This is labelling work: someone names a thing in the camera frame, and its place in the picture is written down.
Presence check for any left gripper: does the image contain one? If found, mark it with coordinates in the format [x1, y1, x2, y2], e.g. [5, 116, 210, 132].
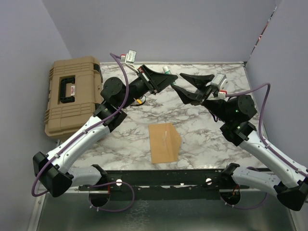
[120, 64, 178, 110]

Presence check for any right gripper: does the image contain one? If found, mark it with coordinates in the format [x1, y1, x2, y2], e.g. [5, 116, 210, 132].
[171, 72, 231, 123]

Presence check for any green white glue stick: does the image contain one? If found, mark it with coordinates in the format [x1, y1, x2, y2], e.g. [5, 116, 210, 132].
[163, 66, 171, 74]

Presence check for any brown paper envelope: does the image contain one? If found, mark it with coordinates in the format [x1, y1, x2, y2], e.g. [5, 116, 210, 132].
[149, 123, 181, 164]

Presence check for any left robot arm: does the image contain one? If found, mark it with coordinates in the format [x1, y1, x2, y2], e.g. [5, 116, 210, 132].
[33, 65, 178, 197]

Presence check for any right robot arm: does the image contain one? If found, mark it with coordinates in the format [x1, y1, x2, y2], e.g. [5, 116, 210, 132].
[172, 73, 308, 211]

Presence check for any tan plastic tool case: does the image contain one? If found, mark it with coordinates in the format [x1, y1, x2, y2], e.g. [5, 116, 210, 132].
[44, 56, 103, 141]

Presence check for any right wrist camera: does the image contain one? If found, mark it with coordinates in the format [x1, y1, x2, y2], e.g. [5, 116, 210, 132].
[210, 73, 229, 99]

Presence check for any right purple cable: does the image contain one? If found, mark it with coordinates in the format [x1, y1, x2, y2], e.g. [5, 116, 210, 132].
[216, 82, 308, 210]

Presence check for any purple cable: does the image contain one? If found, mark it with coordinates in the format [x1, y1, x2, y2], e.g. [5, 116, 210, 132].
[31, 52, 135, 213]
[216, 82, 308, 210]

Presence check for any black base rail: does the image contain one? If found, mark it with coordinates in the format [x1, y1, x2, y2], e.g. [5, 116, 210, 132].
[79, 168, 238, 201]

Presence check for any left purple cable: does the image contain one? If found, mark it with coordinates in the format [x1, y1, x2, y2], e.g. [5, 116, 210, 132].
[31, 52, 135, 213]

